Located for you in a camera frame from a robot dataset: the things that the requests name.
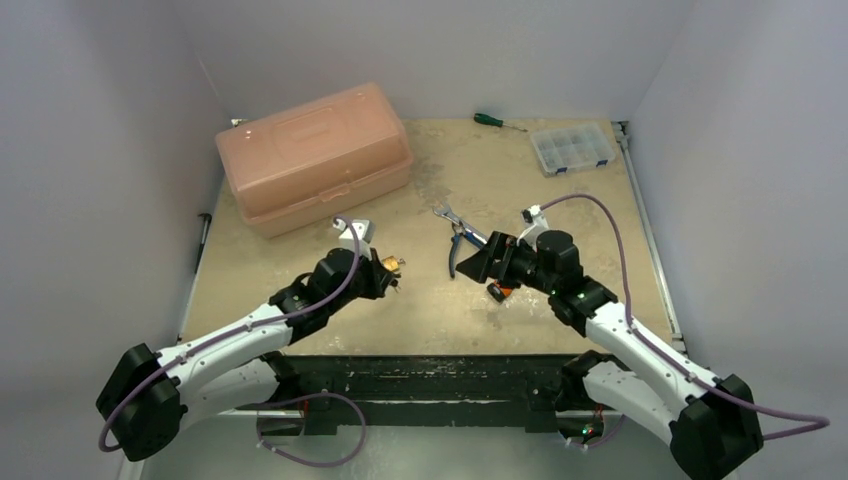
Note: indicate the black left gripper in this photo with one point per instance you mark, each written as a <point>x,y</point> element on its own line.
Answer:
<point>378,278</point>

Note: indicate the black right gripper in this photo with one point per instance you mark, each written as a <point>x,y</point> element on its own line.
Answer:
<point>499,254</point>

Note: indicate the brass padlock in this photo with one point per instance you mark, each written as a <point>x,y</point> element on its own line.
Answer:
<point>393,264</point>

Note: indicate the orange black padlock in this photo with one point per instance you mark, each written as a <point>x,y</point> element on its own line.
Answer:
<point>499,293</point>

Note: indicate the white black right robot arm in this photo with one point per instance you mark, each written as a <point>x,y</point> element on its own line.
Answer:
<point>698,415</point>

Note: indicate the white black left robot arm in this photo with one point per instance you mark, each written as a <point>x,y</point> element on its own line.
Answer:
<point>151,396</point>

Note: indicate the silver open-end wrench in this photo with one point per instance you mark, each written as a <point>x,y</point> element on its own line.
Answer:
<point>444,210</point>

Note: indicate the pink translucent plastic toolbox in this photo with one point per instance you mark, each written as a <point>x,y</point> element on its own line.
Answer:
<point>298,166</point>

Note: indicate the clear plastic organizer box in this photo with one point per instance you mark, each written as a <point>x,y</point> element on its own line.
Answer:
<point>565,150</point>

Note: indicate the blue handled pliers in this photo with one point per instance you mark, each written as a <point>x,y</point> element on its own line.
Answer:
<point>462,233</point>

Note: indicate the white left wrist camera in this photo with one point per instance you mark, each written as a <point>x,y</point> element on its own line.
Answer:
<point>355,235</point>

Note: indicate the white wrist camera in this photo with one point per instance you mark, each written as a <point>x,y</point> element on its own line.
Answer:
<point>535,223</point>
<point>355,235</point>

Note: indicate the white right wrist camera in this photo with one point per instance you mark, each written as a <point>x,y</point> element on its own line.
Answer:
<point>535,223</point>

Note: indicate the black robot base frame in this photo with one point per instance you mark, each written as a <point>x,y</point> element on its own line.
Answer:
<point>538,393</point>

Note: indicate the green handled screwdriver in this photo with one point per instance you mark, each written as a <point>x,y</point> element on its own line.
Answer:
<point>488,120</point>

